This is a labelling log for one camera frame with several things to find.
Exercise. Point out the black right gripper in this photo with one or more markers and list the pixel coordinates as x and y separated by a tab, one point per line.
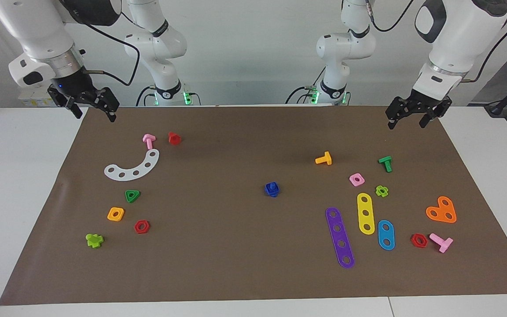
75	88

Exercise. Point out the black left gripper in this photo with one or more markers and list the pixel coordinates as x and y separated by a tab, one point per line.
420	103

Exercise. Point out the blue toy bolt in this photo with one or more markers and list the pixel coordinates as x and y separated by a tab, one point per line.
272	186

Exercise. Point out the blue square toy nut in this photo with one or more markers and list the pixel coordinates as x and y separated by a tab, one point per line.
267	193

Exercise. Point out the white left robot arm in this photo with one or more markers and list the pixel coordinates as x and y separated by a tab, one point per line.
464	35

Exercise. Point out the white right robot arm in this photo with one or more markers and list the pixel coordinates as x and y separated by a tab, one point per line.
38	31

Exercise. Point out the green toy bolt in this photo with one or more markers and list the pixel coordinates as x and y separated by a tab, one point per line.
386	164

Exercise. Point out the pink toy bolt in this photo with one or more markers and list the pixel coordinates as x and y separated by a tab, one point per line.
149	141
445	243

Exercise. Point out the beige box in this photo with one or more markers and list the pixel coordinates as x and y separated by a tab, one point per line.
33	99

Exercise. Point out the white curved five-hole plate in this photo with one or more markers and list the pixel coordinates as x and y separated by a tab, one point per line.
142	169

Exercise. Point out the pink square toy nut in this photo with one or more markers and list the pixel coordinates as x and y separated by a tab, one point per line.
362	181

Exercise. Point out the lime green cross nut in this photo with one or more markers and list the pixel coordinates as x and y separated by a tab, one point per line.
377	190

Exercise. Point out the red toy bolt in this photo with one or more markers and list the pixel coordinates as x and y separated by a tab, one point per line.
174	138

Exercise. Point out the green triangle toy nut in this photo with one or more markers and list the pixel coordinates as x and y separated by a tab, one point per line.
137	193

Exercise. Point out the orange toy bolt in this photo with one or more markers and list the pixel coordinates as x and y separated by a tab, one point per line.
325	159

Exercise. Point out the yellow three-hole plate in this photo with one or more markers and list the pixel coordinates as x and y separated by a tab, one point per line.
365	206

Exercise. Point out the orange three-hole angled plate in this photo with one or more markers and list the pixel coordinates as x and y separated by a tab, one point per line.
442	212

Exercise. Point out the orange square toy nut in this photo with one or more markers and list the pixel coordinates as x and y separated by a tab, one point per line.
121	211

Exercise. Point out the blue two-hole plate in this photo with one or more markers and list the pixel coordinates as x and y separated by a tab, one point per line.
386	234

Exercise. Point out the red hexagon toy nut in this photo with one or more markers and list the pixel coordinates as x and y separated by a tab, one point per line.
413	240
136	226

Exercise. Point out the lime green cross-head bolt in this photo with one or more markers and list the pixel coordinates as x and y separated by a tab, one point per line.
94	241

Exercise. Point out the purple four-hole plate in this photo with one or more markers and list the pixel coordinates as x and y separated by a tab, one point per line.
339	235

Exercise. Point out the brown table mat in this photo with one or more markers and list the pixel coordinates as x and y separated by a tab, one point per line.
236	246

